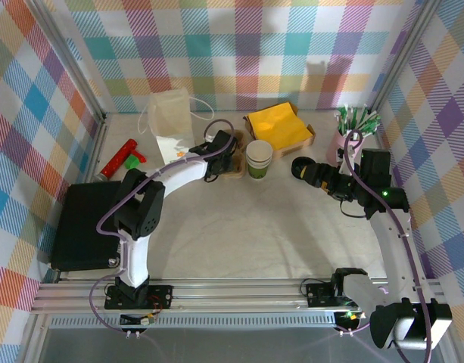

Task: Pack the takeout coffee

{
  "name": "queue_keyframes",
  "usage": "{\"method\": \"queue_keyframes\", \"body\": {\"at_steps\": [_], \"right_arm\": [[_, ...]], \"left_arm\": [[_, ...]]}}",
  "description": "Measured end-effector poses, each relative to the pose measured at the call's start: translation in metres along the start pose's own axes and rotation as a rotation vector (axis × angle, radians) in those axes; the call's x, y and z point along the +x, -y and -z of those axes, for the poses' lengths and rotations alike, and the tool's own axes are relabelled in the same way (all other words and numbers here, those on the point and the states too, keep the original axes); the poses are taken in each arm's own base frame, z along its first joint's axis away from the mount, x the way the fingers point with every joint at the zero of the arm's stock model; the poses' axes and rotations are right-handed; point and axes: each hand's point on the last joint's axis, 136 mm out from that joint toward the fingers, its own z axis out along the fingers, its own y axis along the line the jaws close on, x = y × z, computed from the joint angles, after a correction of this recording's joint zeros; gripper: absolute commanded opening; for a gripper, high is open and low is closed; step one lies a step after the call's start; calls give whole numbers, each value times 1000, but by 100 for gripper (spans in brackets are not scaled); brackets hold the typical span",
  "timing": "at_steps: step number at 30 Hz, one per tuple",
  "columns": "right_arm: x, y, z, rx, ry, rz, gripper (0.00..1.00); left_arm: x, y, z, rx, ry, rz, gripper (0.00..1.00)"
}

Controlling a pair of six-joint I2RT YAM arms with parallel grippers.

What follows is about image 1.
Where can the small circuit board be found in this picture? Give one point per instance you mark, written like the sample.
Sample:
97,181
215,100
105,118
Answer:
350,317
139,320

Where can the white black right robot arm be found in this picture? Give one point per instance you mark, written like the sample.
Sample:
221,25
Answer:
398,249

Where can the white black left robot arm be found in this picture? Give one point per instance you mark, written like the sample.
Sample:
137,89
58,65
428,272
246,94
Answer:
135,249

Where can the green toy block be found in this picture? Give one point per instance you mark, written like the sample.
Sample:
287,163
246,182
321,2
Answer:
132,163

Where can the red toy block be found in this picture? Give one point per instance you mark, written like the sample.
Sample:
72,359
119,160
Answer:
140,156

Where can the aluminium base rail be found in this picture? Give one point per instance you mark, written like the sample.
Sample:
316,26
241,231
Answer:
235,295

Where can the white paper takeout bag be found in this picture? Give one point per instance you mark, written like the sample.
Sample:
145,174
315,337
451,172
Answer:
169,113

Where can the stack of paper cups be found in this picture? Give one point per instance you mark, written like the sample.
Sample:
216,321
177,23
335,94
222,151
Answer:
259,153

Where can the green white wrapped straw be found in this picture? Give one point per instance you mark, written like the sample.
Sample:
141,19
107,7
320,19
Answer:
350,118
341,119
364,134
363,116
371,121

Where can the black plastic cup lid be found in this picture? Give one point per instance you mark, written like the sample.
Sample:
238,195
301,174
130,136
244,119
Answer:
299,165

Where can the aluminium frame post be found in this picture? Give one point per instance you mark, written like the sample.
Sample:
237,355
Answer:
69,64
402,56

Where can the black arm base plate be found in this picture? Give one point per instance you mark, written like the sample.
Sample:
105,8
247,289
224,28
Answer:
318,295
161,296

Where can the pink straw holder cup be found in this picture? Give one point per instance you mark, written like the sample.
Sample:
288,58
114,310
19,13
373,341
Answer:
334,147

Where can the silver clamp knob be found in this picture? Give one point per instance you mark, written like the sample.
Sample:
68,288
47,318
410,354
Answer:
111,261

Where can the black flat box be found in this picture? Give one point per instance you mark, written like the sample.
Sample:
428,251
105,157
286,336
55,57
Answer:
84,227

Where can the yellow napkin stack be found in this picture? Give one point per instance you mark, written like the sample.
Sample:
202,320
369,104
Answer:
279,125

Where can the brown pulp cup carrier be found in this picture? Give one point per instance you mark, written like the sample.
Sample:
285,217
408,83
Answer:
235,172

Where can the red star-print tube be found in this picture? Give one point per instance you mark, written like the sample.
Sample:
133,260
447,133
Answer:
120,157

